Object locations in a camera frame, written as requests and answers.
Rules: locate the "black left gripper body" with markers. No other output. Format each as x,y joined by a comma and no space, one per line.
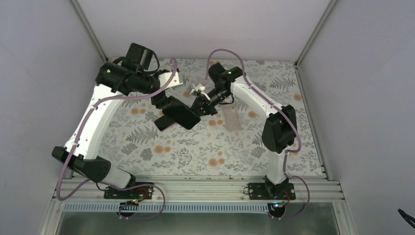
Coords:
159,101

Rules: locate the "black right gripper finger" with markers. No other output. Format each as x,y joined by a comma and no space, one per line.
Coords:
198,104
206,109

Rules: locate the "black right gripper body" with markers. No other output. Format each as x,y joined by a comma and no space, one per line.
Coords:
219,102

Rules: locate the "black smartphone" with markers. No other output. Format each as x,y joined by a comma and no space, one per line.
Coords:
163,123
182,115

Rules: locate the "beige phone case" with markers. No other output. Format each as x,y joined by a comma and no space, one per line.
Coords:
231,117

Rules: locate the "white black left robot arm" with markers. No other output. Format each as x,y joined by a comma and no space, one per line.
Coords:
124,78

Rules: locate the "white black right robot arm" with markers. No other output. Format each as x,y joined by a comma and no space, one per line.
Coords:
280,126

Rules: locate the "floral patterned table mat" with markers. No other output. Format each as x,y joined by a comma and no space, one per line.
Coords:
133,143

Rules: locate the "black object at edge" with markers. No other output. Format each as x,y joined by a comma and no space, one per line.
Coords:
408,218

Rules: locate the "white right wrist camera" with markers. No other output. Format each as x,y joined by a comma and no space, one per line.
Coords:
199,90

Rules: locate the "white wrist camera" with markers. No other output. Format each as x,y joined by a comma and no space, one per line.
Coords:
168,81
199,90

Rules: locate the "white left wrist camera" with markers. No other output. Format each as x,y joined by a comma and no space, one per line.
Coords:
168,81

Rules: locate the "aluminium frame post right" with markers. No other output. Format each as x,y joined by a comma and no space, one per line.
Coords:
315,32

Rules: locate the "aluminium frame post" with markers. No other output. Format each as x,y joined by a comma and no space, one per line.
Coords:
315,32
88,28

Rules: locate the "aluminium front rail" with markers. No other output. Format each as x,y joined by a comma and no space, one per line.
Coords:
230,189

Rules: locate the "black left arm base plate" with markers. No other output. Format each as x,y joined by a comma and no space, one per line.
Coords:
143,192

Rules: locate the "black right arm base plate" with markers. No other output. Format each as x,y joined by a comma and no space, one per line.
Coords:
262,191

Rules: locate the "slotted grey cable duct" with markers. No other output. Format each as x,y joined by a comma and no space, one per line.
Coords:
169,207

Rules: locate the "aluminium frame post left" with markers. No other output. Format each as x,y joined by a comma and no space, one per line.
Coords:
88,28

